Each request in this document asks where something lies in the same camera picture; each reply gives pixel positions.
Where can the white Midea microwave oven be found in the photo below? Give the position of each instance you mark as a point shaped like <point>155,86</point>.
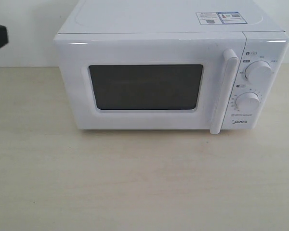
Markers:
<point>265,40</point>

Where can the white blue warning sticker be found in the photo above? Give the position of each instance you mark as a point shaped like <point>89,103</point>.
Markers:
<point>220,18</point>

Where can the upper white power knob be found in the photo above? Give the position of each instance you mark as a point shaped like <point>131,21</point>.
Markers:
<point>258,70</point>

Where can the lower white timer knob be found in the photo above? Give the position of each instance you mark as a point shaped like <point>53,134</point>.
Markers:
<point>247,102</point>

